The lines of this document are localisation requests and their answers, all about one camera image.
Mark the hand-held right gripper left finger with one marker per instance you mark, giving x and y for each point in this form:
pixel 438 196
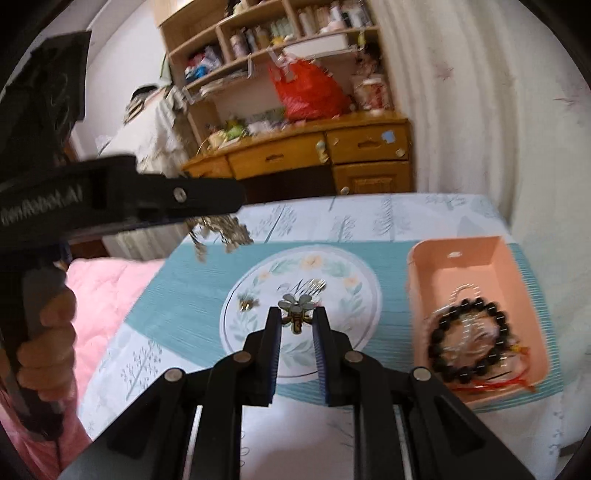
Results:
pixel 275 355

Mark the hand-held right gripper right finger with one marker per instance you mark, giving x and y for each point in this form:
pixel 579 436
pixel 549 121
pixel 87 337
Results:
pixel 320 355

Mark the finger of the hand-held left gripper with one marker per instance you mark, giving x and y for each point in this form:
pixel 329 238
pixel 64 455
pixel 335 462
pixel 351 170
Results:
pixel 194 198

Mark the gold flower brooch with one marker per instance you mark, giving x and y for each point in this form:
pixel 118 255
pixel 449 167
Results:
pixel 295 318

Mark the peach plastic box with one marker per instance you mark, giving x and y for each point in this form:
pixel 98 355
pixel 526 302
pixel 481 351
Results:
pixel 475 263

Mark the person's left hand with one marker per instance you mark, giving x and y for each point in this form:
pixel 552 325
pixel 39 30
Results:
pixel 51 355

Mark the small gold earring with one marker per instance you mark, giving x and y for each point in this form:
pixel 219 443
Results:
pixel 247 303

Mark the white lace covered furniture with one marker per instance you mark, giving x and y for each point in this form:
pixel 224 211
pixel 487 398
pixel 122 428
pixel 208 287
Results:
pixel 138 143

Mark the wooden desk with shelves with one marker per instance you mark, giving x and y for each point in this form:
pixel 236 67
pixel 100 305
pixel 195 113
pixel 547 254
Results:
pixel 277 152

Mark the stack of books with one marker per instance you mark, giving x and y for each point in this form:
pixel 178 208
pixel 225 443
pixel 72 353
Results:
pixel 138 104

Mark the pink quilt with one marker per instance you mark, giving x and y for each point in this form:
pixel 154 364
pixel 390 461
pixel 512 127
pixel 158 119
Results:
pixel 106 295

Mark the cream drawer ornament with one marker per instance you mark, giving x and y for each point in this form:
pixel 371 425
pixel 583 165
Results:
pixel 322 151

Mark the red plastic bag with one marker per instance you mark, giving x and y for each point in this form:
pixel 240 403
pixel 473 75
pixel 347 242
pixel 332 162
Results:
pixel 307 92

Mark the row of shelf bottles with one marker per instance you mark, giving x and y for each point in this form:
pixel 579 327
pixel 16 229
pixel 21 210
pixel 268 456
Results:
pixel 295 23

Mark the red and white tin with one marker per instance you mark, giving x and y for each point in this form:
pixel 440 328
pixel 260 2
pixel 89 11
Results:
pixel 371 94

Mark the white leaf print curtain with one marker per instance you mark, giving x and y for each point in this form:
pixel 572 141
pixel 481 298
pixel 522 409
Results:
pixel 485 138

